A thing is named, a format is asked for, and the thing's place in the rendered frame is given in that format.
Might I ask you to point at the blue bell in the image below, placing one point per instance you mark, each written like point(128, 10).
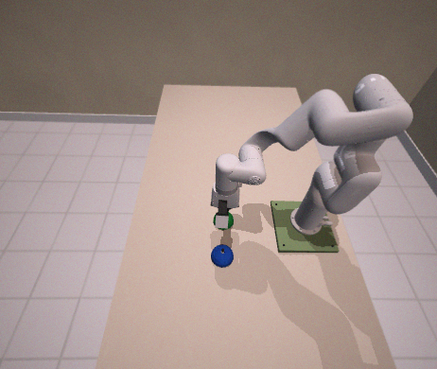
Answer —
point(222, 255)

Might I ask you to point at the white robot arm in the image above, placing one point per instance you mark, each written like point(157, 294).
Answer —
point(326, 116)

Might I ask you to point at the green bell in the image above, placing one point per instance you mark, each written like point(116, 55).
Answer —
point(230, 221)

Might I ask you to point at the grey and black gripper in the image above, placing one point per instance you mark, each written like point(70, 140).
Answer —
point(232, 200)

